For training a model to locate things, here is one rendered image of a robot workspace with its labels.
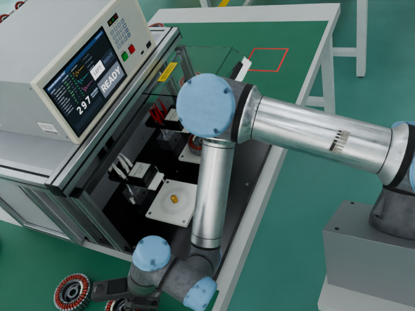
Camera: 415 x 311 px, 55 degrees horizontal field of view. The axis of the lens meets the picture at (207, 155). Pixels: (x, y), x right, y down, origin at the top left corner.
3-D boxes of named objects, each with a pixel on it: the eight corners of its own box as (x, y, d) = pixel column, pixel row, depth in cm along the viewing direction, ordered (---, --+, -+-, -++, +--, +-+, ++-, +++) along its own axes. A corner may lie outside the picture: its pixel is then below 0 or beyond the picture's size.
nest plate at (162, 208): (206, 188, 128) (205, 186, 127) (186, 228, 120) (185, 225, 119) (167, 181, 135) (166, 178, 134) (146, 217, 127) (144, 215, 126)
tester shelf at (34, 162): (182, 38, 135) (178, 26, 132) (66, 198, 99) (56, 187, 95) (86, 37, 155) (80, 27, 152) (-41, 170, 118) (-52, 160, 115)
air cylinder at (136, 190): (151, 187, 135) (145, 177, 131) (141, 205, 131) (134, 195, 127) (139, 184, 137) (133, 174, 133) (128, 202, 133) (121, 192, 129)
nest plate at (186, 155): (233, 134, 141) (232, 132, 140) (217, 166, 133) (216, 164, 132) (196, 130, 148) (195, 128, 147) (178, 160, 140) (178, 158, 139)
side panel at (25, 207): (86, 237, 130) (29, 178, 107) (81, 245, 129) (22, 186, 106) (28, 219, 143) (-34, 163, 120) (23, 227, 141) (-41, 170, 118)
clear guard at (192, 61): (252, 63, 126) (248, 47, 122) (224, 115, 113) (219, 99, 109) (166, 60, 141) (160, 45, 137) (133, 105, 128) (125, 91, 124)
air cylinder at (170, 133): (181, 136, 148) (177, 125, 144) (173, 150, 144) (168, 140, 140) (170, 134, 150) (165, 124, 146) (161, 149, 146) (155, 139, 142)
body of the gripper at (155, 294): (154, 316, 101) (162, 297, 93) (120, 313, 99) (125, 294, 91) (156, 287, 106) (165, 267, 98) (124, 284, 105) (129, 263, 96)
